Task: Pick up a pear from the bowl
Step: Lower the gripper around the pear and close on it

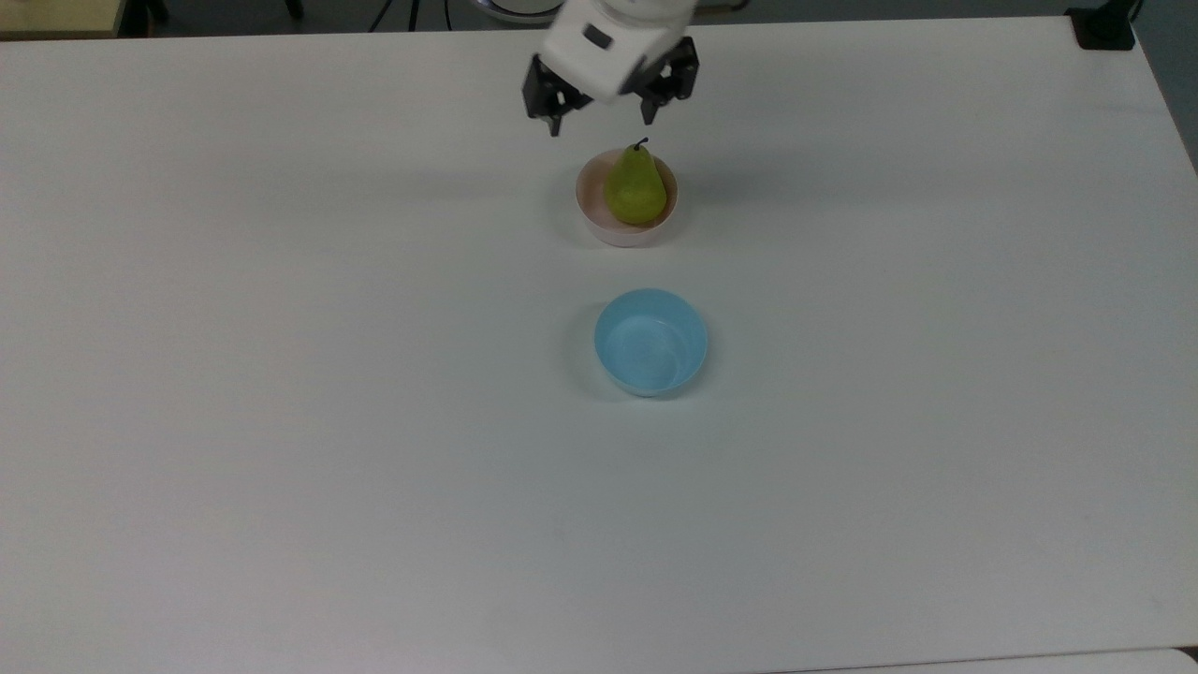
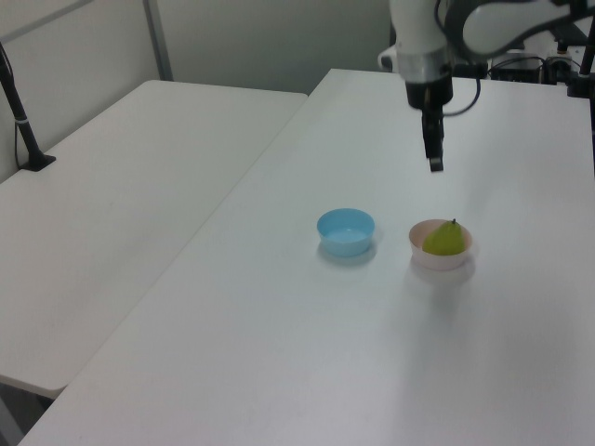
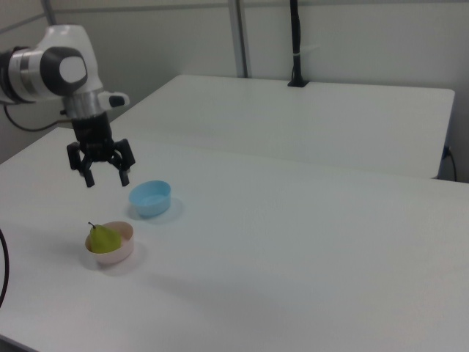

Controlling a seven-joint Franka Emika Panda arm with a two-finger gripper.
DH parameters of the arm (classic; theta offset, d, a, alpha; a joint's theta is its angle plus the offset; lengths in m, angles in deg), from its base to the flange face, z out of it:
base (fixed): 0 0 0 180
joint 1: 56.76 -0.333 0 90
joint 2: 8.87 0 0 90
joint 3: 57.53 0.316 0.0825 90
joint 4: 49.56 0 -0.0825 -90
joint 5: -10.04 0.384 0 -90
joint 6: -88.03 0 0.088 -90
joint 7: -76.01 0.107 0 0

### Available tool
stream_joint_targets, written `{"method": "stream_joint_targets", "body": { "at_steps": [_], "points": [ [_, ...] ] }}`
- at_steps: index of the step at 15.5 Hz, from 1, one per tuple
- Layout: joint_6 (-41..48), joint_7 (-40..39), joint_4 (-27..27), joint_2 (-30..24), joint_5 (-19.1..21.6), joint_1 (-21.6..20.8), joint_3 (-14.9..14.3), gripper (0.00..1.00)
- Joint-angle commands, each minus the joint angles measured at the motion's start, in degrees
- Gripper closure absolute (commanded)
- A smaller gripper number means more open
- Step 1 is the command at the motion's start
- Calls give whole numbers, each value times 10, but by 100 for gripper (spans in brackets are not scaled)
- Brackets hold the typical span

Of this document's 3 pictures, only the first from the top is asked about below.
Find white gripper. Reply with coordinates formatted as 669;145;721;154
521;0;701;139

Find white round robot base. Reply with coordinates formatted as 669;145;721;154
475;0;566;25

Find green pear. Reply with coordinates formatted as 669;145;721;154
604;138;668;227

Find pink bowl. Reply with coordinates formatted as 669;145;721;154
575;148;679;249

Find light blue bowl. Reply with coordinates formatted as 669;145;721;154
593;287;710;399

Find black tripod legs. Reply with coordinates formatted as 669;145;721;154
369;0;454;33

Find black table clamp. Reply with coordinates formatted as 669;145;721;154
1065;0;1145;51

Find wooden cabinet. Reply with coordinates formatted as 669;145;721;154
0;0;128;39

